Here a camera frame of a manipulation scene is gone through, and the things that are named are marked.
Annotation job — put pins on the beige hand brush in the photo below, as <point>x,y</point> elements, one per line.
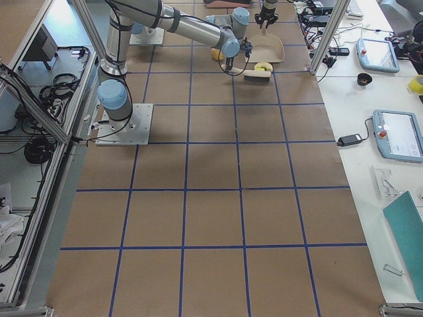
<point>250,76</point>

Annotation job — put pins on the grey control box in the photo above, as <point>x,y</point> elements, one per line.
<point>42,49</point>

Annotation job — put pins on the teal board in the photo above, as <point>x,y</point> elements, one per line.
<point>406,225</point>

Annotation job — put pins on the far teach pendant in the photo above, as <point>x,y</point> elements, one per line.
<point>377,55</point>

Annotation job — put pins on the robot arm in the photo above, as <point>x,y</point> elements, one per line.
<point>143,23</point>
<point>268,6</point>

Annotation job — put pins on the beige dustpan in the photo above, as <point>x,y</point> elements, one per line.
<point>266,47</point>

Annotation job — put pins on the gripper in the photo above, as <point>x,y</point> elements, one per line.
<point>268,12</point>
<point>230,61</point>

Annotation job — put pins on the teach pendant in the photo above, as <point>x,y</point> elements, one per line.
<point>377,55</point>
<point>398,135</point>

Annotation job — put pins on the yellow tape roll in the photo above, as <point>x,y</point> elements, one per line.
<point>416,84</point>

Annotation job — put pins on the clear plastic bag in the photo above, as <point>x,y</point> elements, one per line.
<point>384,184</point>

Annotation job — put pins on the aluminium frame post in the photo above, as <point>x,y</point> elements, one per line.
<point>333,23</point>

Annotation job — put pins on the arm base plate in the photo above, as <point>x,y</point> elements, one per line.
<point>147,37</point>
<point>124,133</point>

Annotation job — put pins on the near teach pendant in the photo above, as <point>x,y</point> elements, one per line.
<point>398,135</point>

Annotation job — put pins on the black power adapter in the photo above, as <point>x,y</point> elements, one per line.
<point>349,140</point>

